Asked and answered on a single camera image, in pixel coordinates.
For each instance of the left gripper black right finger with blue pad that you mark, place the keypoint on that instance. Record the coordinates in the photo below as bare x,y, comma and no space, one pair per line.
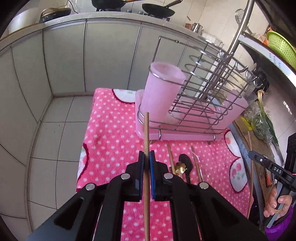
199,212

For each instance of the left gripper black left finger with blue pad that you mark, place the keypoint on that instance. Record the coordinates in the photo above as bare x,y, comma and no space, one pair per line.
96,211

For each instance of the gold flower spoon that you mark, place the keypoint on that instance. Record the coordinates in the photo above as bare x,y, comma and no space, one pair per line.
180,168

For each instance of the light wooden chopstick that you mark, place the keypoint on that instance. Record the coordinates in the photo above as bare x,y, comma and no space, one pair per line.
146,179

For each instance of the black plastic spoon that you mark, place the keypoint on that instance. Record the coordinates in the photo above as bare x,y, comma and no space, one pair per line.
184,159

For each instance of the purple sleeve forearm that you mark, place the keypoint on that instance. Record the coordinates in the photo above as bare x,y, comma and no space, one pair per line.
284,228

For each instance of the person's right hand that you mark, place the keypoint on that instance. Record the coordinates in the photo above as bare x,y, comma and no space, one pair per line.
272,202

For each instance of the brown wooden chopstick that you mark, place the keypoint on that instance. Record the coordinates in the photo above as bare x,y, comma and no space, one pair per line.
197,164

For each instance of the green onions in bag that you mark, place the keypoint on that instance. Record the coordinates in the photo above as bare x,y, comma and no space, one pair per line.
259,120

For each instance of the pink polka dot towel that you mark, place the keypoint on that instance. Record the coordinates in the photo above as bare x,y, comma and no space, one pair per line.
111,143

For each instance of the pink drip tray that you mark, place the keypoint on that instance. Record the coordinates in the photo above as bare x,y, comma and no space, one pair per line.
204,119

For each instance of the black blender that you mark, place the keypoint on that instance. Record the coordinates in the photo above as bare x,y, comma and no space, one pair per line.
260,82

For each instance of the green plastic basket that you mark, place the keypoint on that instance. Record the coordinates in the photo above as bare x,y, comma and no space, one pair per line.
281,46

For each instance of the pink left utensil cup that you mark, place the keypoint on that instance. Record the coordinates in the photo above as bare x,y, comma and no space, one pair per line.
163,84

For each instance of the white enamel tray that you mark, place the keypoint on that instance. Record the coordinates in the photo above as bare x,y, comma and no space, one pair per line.
212,39

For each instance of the metal strainer ladle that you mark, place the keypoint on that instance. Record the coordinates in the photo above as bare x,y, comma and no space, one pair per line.
238,17

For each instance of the steel kettle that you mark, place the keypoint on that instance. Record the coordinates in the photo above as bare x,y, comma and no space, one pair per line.
196,27

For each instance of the brown ceramic cup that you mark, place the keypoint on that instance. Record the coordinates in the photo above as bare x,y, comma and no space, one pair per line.
188,26

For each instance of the gas stove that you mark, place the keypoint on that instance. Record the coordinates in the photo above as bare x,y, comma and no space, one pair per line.
136,10

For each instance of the black gold cooker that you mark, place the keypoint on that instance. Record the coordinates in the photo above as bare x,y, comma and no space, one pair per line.
53,13

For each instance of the black frying pan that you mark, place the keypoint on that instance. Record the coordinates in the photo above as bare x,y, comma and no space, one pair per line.
160,11

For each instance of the white rice cooker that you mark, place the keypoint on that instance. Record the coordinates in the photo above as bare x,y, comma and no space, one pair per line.
26,18

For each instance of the black wok with lid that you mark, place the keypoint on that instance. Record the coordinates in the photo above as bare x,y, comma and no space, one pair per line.
108,5

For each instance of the metal wire dish rack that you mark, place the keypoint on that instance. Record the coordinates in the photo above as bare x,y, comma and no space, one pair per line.
209,70

